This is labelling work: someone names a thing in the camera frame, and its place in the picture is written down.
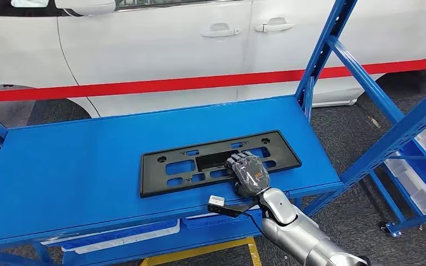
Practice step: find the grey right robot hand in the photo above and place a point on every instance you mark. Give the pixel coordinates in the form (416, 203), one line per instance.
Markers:
(251, 176)

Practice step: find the black plastic plate frame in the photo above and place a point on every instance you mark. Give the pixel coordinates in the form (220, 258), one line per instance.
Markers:
(154, 180)

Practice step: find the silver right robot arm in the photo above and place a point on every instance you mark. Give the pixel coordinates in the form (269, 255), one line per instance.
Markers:
(301, 231)

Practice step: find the blue metal shelf rack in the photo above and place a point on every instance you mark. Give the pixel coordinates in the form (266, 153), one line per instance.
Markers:
(418, 220)
(69, 165)

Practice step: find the red barrier belt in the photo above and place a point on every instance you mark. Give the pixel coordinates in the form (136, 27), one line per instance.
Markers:
(161, 85)

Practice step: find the white car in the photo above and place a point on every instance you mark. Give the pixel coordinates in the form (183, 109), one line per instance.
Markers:
(143, 44)

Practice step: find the white car side mirror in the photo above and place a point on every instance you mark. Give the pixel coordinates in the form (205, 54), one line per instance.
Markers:
(88, 6)

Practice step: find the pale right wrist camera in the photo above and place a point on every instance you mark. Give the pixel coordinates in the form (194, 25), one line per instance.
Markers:
(216, 200)

